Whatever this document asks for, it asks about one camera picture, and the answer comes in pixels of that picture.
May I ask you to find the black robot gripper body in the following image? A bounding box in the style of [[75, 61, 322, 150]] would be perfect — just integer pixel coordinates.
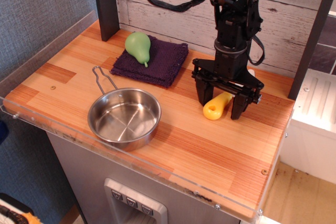
[[191, 45, 265, 103]]

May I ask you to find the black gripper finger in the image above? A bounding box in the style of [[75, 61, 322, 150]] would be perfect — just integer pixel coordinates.
[[230, 93, 250, 120], [195, 76, 217, 106]]

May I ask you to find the yellow handled toy knife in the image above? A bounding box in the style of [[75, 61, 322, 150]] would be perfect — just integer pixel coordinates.
[[203, 69, 264, 120]]

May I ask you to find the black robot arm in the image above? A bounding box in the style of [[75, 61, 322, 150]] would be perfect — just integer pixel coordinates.
[[148, 0, 265, 120]]

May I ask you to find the purple folded cloth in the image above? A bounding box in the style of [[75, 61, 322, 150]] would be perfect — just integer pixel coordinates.
[[110, 36, 189, 88]]

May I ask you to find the green toy pear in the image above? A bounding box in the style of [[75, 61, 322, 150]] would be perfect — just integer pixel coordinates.
[[125, 32, 151, 68]]

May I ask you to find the small stainless steel pan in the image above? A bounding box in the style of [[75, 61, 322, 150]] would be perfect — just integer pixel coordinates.
[[87, 66, 162, 151]]

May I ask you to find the silver dispenser panel with buttons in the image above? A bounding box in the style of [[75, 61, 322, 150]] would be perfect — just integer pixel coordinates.
[[104, 178, 168, 223]]

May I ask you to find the grey toy fridge cabinet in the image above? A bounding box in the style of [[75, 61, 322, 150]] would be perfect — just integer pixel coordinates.
[[48, 133, 240, 223]]

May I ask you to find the orange object at bottom left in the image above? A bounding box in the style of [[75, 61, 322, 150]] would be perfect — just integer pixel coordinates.
[[22, 212, 41, 224]]

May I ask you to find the dark right upright post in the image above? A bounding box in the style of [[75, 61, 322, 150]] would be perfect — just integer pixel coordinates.
[[288, 0, 333, 100]]

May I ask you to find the dark upright post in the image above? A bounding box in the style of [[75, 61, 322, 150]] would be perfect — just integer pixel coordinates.
[[288, 0, 333, 100], [96, 0, 120, 41]]

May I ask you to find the dark left upright post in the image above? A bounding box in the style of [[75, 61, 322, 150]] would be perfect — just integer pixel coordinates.
[[96, 0, 120, 41]]

